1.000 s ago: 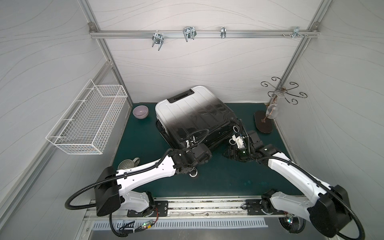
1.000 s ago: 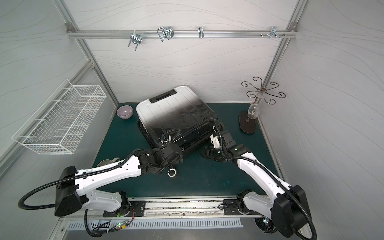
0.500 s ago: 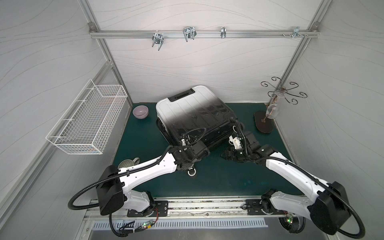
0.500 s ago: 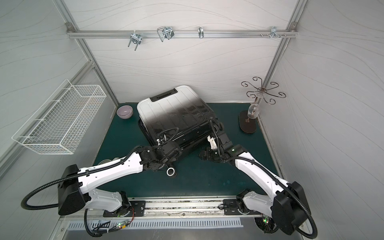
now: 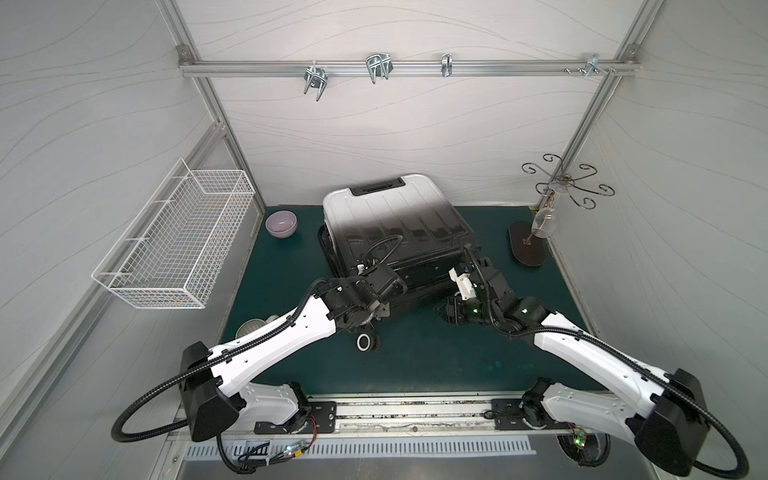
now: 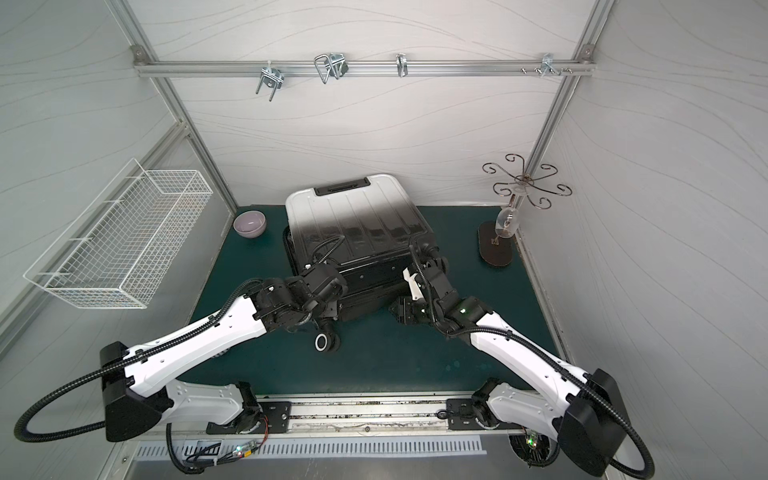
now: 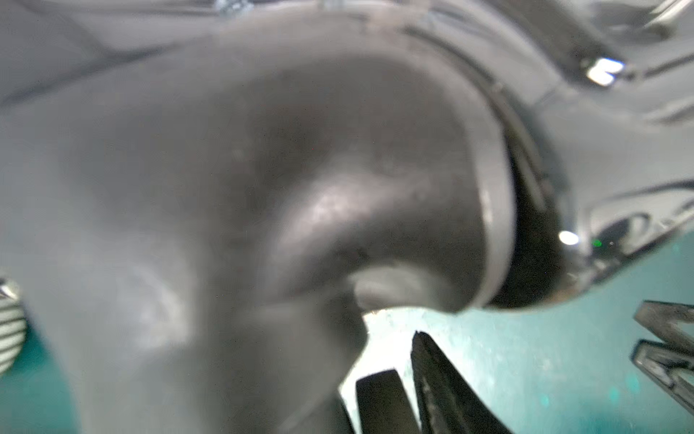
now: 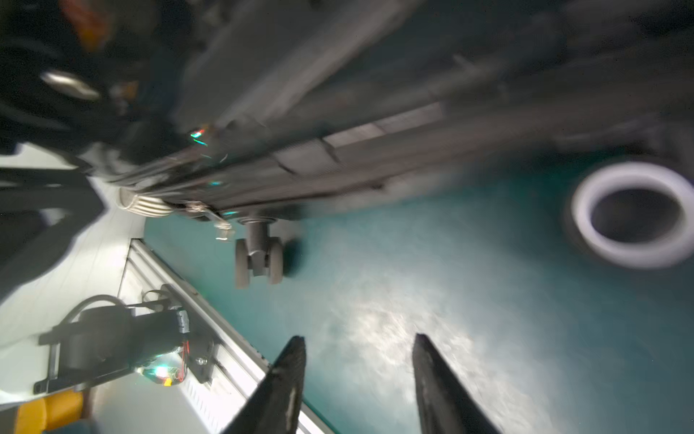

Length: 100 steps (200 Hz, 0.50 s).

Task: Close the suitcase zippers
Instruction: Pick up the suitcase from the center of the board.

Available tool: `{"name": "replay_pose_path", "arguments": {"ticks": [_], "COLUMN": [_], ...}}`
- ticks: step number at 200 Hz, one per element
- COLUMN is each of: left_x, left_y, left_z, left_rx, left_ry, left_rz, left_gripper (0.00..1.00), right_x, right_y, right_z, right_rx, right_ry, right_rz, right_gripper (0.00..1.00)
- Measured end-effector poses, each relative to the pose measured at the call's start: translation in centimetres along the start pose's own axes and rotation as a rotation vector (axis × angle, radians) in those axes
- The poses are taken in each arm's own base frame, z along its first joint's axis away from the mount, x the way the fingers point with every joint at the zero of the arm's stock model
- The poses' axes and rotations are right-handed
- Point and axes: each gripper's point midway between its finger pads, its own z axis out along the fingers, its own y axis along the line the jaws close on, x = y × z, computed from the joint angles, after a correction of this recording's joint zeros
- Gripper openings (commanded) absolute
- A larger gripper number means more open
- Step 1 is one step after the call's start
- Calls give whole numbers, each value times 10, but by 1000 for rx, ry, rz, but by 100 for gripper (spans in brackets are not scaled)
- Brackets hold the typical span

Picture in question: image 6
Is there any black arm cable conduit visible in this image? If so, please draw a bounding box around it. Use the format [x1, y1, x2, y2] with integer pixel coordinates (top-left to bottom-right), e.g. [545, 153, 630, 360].
[449, 326, 656, 480]
[13, 278, 262, 444]

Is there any aluminium top crossbar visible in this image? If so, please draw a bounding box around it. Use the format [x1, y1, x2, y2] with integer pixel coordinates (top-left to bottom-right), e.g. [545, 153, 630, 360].
[134, 57, 596, 79]

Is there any metal bracket hook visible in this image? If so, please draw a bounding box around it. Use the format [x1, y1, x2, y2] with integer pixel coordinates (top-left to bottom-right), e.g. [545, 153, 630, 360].
[395, 53, 408, 78]
[520, 53, 572, 77]
[313, 53, 349, 84]
[255, 62, 285, 102]

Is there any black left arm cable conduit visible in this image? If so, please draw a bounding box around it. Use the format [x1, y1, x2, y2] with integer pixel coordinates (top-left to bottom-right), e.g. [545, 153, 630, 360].
[13, 278, 262, 444]

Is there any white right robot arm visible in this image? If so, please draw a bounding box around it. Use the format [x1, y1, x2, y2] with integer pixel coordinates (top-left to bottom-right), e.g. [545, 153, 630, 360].
[391, 240, 630, 477]

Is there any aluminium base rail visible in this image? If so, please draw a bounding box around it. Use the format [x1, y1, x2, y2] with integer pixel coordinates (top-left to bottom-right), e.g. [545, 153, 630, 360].
[116, 392, 613, 442]

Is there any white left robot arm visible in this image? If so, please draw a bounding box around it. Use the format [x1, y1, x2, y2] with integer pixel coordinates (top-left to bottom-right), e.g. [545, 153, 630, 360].
[100, 264, 348, 442]

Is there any black cooling fan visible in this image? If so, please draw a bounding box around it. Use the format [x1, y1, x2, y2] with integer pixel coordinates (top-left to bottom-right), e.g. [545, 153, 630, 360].
[509, 432, 551, 468]

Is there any dark oval stand base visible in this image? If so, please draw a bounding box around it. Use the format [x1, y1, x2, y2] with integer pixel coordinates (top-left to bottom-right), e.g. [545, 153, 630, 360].
[478, 221, 514, 268]

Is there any white vented strip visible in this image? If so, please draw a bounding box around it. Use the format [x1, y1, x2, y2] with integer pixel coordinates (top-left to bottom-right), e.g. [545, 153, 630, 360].
[133, 435, 487, 461]

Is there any white wire basket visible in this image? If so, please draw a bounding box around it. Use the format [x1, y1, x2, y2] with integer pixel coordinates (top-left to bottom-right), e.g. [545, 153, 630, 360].
[23, 159, 212, 310]

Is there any clear wine glass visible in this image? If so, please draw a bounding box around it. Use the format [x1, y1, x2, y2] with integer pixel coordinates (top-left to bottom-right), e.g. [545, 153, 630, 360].
[495, 206, 520, 238]

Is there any purple ceramic bowl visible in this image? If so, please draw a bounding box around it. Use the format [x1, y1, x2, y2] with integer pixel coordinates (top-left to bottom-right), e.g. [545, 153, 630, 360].
[233, 210, 267, 239]

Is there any black and white hardshell suitcase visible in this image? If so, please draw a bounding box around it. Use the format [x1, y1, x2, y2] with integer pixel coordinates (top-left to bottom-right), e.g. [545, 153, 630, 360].
[283, 174, 434, 352]

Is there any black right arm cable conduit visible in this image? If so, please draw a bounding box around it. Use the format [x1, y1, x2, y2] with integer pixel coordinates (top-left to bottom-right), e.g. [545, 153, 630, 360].
[449, 326, 656, 480]

